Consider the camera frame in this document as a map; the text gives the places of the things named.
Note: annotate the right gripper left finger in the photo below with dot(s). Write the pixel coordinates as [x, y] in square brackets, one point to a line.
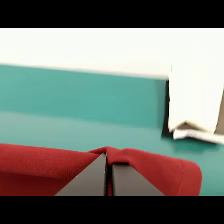
[90, 181]

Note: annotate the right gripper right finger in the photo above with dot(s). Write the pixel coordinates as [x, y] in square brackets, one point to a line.
[131, 183]

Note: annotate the white garment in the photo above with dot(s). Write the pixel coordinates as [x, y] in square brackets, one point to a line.
[195, 100]

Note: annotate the red garment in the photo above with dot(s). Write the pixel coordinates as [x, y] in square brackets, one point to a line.
[30, 166]

